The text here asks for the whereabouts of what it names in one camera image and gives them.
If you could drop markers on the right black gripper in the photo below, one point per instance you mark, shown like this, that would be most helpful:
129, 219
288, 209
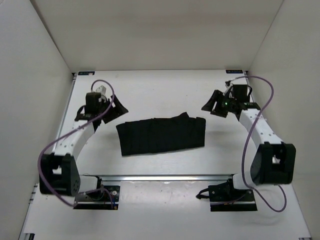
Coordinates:
215, 97

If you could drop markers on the left blue corner label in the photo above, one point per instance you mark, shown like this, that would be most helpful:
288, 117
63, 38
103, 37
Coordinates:
86, 73

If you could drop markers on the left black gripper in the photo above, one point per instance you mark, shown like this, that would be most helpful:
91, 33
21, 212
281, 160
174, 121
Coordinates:
117, 111

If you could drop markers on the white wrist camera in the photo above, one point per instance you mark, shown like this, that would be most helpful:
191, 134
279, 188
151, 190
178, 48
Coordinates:
229, 86
102, 90

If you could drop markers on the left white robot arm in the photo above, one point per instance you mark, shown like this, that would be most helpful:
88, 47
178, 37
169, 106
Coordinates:
59, 168

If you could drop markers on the black skirt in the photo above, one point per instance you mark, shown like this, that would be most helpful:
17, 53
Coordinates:
160, 135

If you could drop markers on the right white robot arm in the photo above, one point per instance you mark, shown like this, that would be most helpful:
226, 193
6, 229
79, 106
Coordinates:
274, 160

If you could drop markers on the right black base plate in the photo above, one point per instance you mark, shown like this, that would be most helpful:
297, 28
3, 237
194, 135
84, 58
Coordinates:
224, 197

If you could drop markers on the right blue corner label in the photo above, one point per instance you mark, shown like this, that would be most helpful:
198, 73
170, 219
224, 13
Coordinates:
233, 71

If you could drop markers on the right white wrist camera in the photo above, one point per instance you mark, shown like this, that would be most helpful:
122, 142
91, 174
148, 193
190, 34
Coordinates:
229, 86

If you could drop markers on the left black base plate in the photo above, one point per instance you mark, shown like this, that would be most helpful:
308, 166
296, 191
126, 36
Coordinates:
106, 197

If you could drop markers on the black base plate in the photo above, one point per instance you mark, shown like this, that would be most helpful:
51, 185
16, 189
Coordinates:
106, 197
224, 197

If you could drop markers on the blue corner label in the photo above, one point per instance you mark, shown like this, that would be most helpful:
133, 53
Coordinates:
233, 71
86, 73

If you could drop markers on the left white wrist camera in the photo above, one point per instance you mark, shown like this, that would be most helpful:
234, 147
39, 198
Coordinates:
102, 90

